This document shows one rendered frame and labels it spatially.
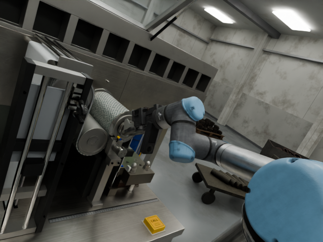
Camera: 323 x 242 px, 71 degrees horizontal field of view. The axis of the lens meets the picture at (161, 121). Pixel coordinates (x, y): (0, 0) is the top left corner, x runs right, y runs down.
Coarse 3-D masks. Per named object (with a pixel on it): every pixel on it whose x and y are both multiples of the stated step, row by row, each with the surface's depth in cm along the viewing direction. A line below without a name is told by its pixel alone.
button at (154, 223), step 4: (152, 216) 100; (156, 216) 101; (144, 220) 98; (148, 220) 97; (152, 220) 98; (156, 220) 99; (160, 220) 100; (148, 224) 96; (152, 224) 96; (156, 224) 97; (160, 224) 98; (148, 228) 96; (152, 228) 94; (156, 228) 94; (160, 228) 96; (152, 232) 94; (156, 232) 95
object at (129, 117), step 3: (96, 93) 106; (123, 117) 90; (126, 117) 91; (129, 117) 92; (120, 120) 89; (123, 120) 90; (117, 123) 89; (120, 123) 90; (114, 126) 89; (117, 126) 90; (114, 129) 90; (117, 129) 91; (114, 132) 90; (117, 132) 91; (114, 135) 91; (117, 135) 92; (120, 135) 93; (123, 138) 95; (126, 138) 96
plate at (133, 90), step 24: (0, 48) 83; (24, 48) 87; (0, 72) 86; (96, 72) 110; (120, 72) 118; (0, 96) 90; (120, 96) 125; (144, 96) 136; (168, 96) 148; (192, 96) 164
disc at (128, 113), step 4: (124, 112) 89; (128, 112) 91; (116, 116) 88; (120, 116) 89; (116, 120) 89; (112, 124) 88; (112, 128) 89; (112, 132) 90; (112, 136) 91; (132, 136) 98; (124, 140) 96; (128, 140) 98
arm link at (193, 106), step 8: (176, 104) 69; (184, 104) 66; (192, 104) 65; (200, 104) 68; (168, 112) 70; (176, 112) 67; (184, 112) 66; (192, 112) 65; (200, 112) 67; (168, 120) 71; (176, 120) 66; (192, 120) 66
